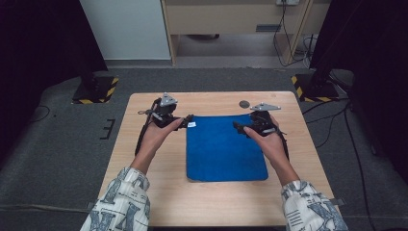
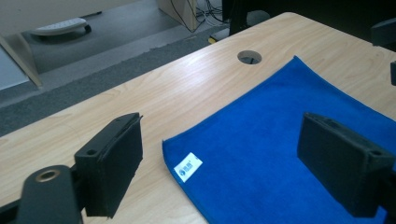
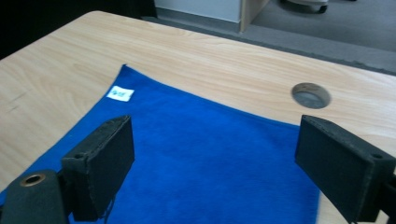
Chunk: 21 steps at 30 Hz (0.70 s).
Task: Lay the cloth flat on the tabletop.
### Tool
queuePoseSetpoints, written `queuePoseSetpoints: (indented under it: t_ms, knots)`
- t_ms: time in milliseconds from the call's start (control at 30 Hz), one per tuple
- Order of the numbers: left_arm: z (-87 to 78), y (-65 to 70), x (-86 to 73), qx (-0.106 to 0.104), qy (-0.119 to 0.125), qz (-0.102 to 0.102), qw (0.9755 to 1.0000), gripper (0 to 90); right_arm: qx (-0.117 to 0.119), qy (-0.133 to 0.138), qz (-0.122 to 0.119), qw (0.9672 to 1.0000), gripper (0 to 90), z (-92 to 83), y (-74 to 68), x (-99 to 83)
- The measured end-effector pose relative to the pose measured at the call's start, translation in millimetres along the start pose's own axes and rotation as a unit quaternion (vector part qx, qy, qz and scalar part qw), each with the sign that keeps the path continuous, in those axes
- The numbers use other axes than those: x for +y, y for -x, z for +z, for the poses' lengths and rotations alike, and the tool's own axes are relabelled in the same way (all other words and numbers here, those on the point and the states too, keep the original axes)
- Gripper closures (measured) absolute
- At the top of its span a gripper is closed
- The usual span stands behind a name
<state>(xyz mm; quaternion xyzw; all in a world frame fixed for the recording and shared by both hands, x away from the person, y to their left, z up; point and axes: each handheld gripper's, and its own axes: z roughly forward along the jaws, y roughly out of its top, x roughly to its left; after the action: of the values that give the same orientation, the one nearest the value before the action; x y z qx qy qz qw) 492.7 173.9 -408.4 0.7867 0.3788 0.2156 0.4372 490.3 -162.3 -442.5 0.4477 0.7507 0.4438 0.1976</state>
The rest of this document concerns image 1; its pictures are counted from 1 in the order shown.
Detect dark curtain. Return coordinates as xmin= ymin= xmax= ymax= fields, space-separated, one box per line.
xmin=0 ymin=0 xmax=109 ymax=162
xmin=309 ymin=0 xmax=408 ymax=176

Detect person's left hand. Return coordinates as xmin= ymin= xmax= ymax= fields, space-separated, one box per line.
xmin=140 ymin=116 xmax=186 ymax=162

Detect left hand-held gripper cable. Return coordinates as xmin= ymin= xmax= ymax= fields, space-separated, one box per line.
xmin=134 ymin=97 xmax=162 ymax=157

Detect black hanging power cables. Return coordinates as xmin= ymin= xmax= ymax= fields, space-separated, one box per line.
xmin=272 ymin=0 xmax=319 ymax=68

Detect black stand base striped edge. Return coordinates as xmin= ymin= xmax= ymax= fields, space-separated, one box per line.
xmin=291 ymin=72 xmax=341 ymax=103
xmin=71 ymin=72 xmax=119 ymax=105

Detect black floor cables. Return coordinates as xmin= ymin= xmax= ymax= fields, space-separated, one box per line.
xmin=301 ymin=97 xmax=352 ymax=149

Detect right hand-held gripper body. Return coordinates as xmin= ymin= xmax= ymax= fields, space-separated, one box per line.
xmin=249 ymin=102 xmax=283 ymax=138

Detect blue towel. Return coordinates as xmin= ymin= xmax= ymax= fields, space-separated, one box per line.
xmin=186 ymin=114 xmax=269 ymax=183

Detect person's right hand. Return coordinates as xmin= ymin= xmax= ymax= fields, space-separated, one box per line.
xmin=242 ymin=115 xmax=289 ymax=168

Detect grey floor cable strip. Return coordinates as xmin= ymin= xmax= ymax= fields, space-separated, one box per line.
xmin=0 ymin=203 xmax=94 ymax=215

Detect thin black floor cable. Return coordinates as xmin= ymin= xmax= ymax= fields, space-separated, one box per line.
xmin=344 ymin=105 xmax=370 ymax=231

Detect dark round object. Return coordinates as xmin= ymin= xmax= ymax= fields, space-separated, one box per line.
xmin=186 ymin=33 xmax=221 ymax=41

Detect light wooden desk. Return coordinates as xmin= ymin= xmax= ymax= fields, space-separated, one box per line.
xmin=160 ymin=0 xmax=331 ymax=66

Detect hand-held gripper cable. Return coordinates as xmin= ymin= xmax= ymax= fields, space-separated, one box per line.
xmin=134 ymin=97 xmax=162 ymax=157
xmin=271 ymin=127 xmax=291 ymax=162

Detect white cabinet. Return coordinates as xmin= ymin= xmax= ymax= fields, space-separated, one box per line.
xmin=79 ymin=0 xmax=171 ymax=61

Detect dark grey rectangular plate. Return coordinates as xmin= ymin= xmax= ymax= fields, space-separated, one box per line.
xmin=255 ymin=24 xmax=282 ymax=33

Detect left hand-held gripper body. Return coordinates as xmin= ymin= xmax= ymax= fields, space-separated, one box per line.
xmin=148 ymin=92 xmax=182 ymax=129

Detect right hand-held gripper cable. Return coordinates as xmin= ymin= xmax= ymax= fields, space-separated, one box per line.
xmin=271 ymin=127 xmax=291 ymax=162

